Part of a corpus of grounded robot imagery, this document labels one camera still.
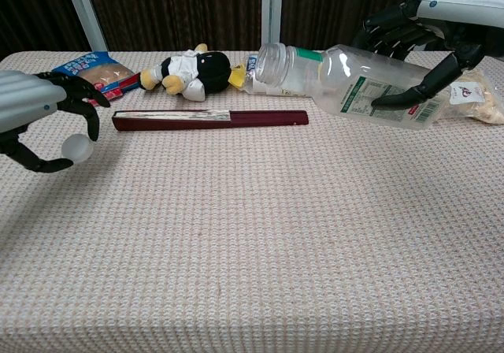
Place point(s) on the clear plastic bottle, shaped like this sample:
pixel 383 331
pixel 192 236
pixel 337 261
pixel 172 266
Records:
pixel 346 77

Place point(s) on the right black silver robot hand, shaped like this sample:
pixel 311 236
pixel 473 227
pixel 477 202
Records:
pixel 464 6

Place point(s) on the clear bag of chips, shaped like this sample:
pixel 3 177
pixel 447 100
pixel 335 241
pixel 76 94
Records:
pixel 484 101

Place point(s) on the beige woven tablecloth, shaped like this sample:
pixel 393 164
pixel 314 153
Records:
pixel 236 231

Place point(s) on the white bottle cap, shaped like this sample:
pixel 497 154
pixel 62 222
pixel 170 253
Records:
pixel 78 149

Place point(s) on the maroon folding fan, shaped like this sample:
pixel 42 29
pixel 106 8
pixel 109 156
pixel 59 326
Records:
pixel 256 118

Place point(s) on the grey metal partition post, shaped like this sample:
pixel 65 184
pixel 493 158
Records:
pixel 271 6
pixel 84 14

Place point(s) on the blue snack bag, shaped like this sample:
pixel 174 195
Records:
pixel 98 71

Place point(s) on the black white plush toy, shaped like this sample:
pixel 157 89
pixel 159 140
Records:
pixel 208 71

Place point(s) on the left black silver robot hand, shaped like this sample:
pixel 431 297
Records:
pixel 27 97

